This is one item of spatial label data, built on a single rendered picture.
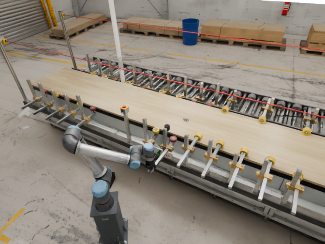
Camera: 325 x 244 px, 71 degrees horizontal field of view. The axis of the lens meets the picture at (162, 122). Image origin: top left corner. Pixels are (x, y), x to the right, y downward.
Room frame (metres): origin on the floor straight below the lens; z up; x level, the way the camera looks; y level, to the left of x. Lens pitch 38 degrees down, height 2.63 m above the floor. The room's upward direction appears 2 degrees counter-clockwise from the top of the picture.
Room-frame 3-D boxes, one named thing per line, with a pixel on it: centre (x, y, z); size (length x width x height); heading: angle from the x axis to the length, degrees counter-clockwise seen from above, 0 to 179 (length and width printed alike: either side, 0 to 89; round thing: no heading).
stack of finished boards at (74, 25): (9.68, 3.08, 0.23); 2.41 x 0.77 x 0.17; 156
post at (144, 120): (1.97, 0.19, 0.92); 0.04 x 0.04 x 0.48; 59
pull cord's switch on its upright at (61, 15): (4.12, 1.59, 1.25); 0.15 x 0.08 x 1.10; 59
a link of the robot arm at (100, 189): (1.34, 0.61, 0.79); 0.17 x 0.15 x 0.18; 1
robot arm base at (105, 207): (1.33, 0.61, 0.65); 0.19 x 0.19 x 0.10
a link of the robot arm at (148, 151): (1.51, 0.14, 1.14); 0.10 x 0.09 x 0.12; 91
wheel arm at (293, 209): (1.10, -1.08, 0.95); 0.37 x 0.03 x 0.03; 149
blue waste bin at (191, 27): (7.54, -1.02, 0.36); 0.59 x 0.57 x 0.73; 154
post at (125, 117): (2.11, 0.42, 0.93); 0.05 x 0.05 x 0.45; 59
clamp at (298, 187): (1.18, -1.11, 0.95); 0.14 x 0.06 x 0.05; 59
